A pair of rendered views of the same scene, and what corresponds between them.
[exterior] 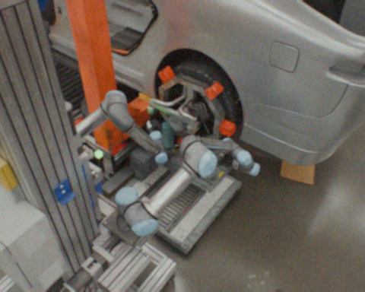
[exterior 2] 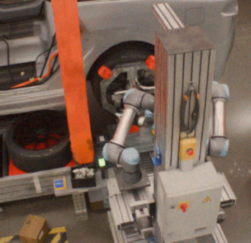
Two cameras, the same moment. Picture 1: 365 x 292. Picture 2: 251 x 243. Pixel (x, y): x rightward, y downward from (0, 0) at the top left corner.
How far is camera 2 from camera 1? 2.36 m
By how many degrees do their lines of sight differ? 34
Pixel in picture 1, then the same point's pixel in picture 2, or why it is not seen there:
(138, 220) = (223, 145)
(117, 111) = (151, 98)
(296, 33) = not seen: outside the picture
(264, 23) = (177, 2)
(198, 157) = (222, 89)
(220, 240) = not seen: hidden behind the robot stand
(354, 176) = not seen: hidden behind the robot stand
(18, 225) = (209, 173)
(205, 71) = (135, 53)
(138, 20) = not seen: outside the picture
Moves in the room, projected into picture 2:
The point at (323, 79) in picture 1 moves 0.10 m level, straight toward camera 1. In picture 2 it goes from (221, 18) to (227, 23)
